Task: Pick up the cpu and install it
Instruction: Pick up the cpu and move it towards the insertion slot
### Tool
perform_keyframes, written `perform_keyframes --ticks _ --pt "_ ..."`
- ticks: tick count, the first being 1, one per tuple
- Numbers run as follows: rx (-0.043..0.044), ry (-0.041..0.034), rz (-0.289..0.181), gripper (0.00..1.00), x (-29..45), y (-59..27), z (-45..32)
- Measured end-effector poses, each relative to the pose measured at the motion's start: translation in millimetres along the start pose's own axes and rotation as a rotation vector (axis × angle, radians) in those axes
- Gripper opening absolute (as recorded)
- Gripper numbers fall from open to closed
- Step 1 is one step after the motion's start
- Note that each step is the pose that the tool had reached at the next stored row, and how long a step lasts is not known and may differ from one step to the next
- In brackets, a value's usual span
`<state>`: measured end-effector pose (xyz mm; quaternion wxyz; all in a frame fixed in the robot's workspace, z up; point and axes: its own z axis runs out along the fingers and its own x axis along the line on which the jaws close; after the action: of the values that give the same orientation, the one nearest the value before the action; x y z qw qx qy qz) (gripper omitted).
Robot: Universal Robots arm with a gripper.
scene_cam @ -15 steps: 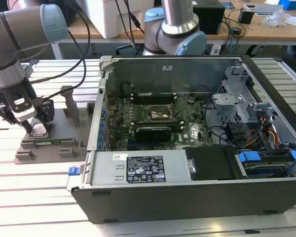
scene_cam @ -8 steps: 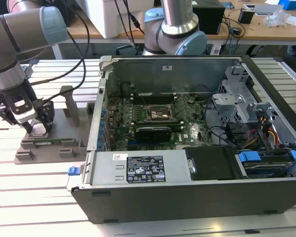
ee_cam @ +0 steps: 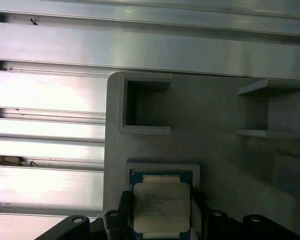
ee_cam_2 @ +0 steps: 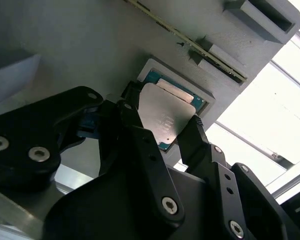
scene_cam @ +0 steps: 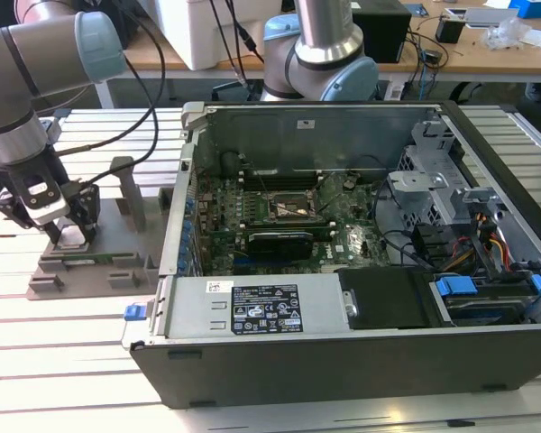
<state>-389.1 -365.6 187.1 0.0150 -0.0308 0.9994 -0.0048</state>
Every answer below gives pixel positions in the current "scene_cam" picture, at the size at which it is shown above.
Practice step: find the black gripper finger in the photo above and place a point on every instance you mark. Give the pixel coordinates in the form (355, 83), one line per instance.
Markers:
(90, 207)
(13, 209)

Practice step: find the silver square CPU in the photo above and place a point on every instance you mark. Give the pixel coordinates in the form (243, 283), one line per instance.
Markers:
(72, 236)

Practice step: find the CPU socket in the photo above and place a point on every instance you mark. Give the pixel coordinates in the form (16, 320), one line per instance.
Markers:
(297, 198)

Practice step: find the grey parts rack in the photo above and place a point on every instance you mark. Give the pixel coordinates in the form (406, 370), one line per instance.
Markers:
(117, 225)

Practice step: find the green RAM stick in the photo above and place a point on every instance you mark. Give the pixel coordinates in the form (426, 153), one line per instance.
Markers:
(99, 260)

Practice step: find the green motherboard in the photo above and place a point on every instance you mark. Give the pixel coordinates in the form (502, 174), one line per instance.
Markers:
(225, 198)

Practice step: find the grey power supply unit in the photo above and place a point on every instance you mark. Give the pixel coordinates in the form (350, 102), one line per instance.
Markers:
(198, 311)

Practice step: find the large black monitor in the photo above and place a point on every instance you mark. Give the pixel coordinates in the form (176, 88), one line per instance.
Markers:
(0, 13)

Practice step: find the black RAM slot row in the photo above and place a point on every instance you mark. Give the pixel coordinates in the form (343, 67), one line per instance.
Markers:
(284, 223)
(279, 180)

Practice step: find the black graphics card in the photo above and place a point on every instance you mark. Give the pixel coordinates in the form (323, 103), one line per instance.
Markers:
(279, 245)

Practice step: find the white printer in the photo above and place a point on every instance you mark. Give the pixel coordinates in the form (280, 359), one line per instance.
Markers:
(198, 40)

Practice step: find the open black PC case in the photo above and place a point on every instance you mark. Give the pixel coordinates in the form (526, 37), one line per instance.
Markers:
(342, 374)

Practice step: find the black plastic shroud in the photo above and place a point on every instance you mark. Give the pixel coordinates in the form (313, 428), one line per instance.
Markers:
(387, 297)

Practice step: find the grey metal drive cage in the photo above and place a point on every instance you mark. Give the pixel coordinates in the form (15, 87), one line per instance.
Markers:
(415, 180)

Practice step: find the black box on desk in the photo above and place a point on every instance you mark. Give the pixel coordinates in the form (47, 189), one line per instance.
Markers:
(383, 36)

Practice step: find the hard disk in blue carrier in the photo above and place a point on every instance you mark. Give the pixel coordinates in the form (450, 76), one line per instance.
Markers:
(455, 286)

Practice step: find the small black open box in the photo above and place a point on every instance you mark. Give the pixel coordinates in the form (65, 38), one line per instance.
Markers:
(448, 29)

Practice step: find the wooden desk with clutter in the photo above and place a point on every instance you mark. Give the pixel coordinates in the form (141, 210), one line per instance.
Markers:
(478, 58)

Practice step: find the flat grey box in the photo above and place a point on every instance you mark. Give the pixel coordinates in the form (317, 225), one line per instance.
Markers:
(491, 17)

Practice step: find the clear crumpled plastic bag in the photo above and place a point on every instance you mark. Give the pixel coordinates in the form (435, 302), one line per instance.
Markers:
(505, 34)

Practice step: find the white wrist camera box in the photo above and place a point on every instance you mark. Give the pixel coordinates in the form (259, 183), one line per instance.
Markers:
(45, 207)

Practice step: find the wooden desk white frame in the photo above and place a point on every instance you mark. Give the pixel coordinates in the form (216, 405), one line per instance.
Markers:
(103, 97)

